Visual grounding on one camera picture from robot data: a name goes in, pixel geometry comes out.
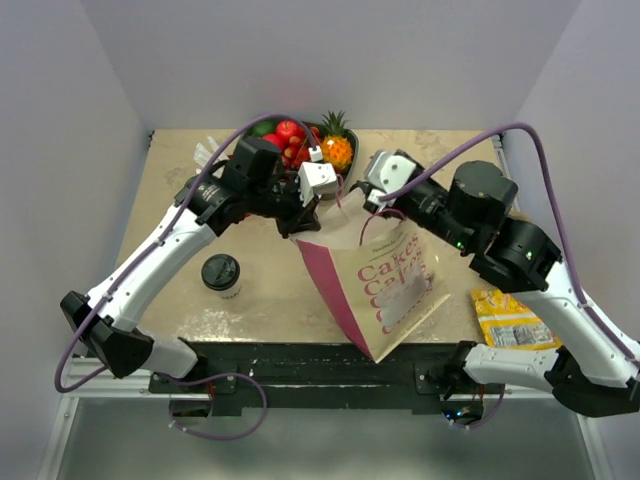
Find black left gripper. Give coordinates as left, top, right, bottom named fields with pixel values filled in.
left=248, top=172, right=322, bottom=239

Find paper bag pink handles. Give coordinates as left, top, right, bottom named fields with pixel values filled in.
left=292, top=188, right=450, bottom=362

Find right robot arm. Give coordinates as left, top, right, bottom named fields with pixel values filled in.
left=389, top=161, right=639, bottom=418

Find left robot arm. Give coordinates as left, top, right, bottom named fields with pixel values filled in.
left=60, top=137, right=336, bottom=392

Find dark green fruit tray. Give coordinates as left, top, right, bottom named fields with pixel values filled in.
left=247, top=114, right=360, bottom=201

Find orange plastic pineapple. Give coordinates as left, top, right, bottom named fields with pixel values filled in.
left=321, top=111, right=353, bottom=173

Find red apple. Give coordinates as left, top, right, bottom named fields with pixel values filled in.
left=275, top=120, right=299, bottom=144
left=263, top=133, right=286, bottom=151

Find green lime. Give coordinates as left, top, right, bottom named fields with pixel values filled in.
left=251, top=120, right=277, bottom=137

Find yellow snack bag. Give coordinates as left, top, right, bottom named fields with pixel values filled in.
left=470, top=289, right=562, bottom=350

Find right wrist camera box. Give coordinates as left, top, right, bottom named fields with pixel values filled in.
left=364, top=150, right=419, bottom=204

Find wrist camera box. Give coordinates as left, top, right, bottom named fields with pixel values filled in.
left=364, top=150, right=419, bottom=204
left=298, top=162, right=339, bottom=206

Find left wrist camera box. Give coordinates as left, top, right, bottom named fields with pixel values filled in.
left=298, top=162, right=339, bottom=206

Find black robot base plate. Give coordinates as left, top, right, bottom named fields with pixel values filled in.
left=149, top=342, right=502, bottom=416

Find aluminium frame rail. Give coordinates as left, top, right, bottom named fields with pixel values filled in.
left=62, top=355, right=591, bottom=400

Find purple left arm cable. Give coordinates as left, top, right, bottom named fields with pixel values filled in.
left=53, top=113, right=324, bottom=441

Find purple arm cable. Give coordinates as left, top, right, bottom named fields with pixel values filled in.
left=377, top=122, right=640, bottom=431
left=53, top=113, right=324, bottom=441

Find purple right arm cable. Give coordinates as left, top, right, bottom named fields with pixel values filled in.
left=377, top=122, right=640, bottom=431

